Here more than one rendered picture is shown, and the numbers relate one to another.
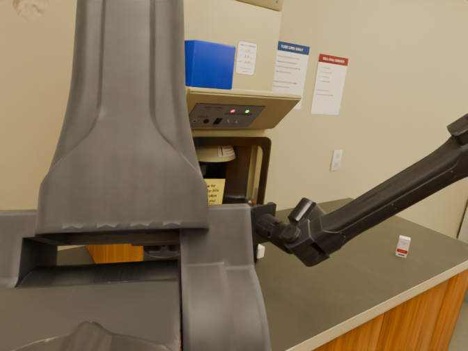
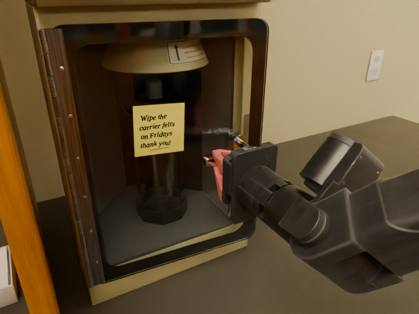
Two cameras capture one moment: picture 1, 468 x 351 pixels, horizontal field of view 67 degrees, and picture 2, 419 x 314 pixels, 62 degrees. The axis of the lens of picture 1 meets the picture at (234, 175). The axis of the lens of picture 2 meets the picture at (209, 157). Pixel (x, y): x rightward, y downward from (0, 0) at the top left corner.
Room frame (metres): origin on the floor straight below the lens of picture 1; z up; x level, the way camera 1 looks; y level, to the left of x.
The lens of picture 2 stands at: (0.41, -0.08, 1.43)
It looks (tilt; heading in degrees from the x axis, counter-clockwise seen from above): 25 degrees down; 8
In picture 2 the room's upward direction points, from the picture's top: straight up
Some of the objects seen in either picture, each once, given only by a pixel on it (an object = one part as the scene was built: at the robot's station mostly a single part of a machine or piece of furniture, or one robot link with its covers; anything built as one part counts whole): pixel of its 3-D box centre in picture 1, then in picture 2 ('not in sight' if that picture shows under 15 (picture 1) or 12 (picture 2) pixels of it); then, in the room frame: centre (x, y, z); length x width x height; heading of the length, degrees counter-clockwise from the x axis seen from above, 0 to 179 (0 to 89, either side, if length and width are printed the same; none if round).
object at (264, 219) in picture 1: (269, 227); (264, 192); (0.79, -0.10, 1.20); 0.07 x 0.07 x 0.10; 37
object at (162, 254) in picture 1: (163, 260); not in sight; (0.47, 0.09, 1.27); 0.07 x 0.06 x 0.07; 11
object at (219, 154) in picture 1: (216, 210); (176, 158); (0.89, 0.04, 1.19); 0.30 x 0.01 x 0.40; 122
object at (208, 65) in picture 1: (202, 65); not in sight; (0.80, 0.09, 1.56); 0.10 x 0.10 x 0.09; 37
